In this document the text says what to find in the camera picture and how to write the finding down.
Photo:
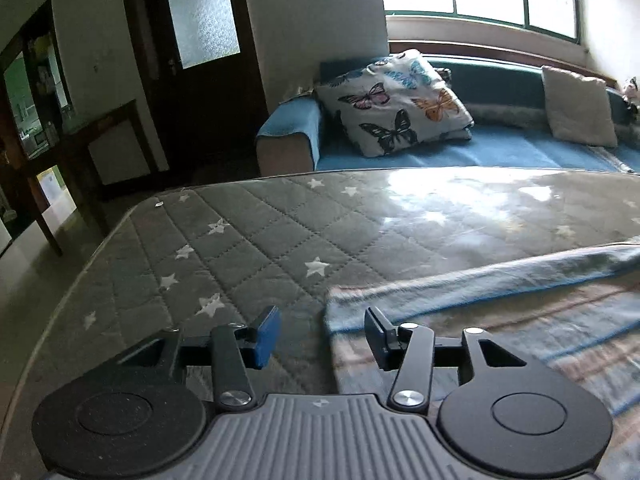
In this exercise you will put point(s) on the black white plush toy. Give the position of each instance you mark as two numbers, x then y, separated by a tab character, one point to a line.
632	92

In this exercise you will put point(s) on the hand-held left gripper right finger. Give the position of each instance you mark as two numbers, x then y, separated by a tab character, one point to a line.
382	342

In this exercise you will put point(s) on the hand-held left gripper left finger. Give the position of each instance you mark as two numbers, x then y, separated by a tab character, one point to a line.
265	341

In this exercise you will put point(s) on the wooden sideboard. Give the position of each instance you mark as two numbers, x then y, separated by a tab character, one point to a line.
115	120

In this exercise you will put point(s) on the blue sofa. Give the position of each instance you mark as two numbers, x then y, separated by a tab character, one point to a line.
500	147

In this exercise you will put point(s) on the dark door with frosted glass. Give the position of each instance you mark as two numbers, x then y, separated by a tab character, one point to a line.
210	100

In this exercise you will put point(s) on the beige cushion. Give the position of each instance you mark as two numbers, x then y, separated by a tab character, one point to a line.
580	107

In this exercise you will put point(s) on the butterfly print pillow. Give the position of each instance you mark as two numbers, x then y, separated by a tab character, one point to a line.
395	105

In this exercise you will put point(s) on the blue striped shirt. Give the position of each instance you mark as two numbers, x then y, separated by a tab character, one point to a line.
500	300

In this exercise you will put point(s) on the wooden shelf unit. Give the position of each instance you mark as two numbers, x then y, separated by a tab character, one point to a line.
50	65

